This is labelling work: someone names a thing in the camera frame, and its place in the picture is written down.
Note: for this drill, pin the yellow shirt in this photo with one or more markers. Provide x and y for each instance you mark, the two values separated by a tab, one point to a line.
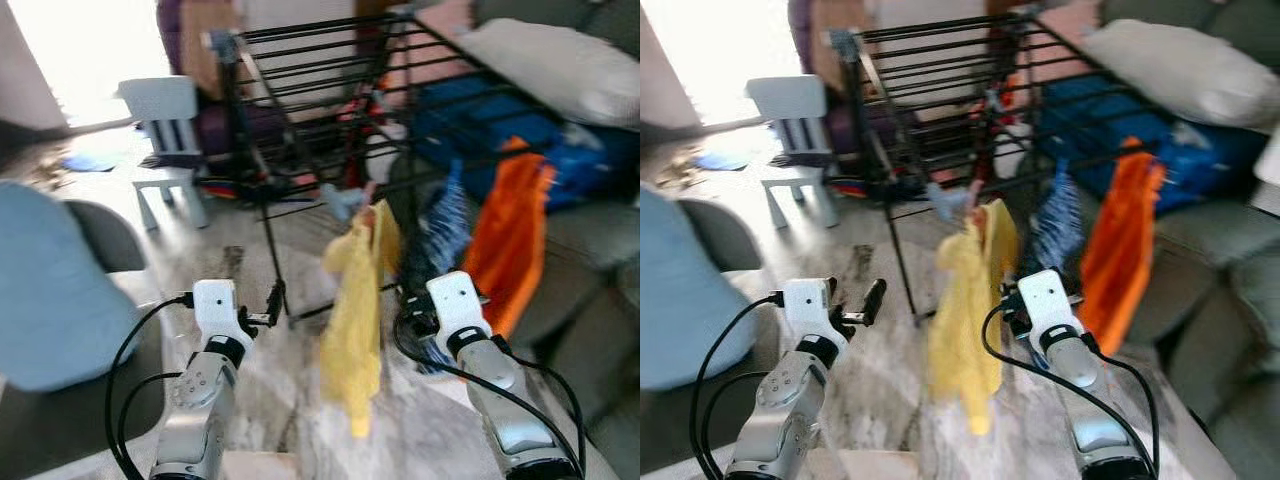
355	320
960	320

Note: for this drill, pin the blue plaid shirt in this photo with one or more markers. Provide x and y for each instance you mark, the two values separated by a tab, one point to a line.
440	235
1055	230

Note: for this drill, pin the orange shirt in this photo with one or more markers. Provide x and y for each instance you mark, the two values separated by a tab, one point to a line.
510	240
1120	240

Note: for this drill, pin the grey folding chair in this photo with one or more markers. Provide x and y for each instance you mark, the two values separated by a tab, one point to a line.
105	235
725	235

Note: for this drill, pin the light blue cushion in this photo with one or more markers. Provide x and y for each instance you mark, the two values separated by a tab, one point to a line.
690	290
55	290

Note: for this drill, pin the small blue cloth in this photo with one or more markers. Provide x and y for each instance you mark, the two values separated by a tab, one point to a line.
722	161
90	161

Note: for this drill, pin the black drying rack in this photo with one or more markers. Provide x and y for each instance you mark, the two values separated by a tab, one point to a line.
858	120
232	120

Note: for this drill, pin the grey green sofa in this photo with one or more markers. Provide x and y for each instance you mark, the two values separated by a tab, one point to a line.
1220	260
590	260

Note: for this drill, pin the white child chair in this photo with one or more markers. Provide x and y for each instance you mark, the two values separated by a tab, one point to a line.
790	97
160	97

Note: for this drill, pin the blue bag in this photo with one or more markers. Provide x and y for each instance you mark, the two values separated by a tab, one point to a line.
470	120
1095	120

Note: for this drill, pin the grey pillow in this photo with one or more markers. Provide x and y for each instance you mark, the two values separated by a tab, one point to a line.
1180	70
560	70

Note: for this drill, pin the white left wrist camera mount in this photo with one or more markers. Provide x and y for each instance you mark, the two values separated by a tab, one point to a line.
808	308
215	310

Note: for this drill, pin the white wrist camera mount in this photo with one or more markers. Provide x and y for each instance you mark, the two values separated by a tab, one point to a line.
458	305
1048	305
215	310
808	308

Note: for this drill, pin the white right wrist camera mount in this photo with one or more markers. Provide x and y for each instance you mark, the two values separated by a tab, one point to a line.
1048	305
458	305

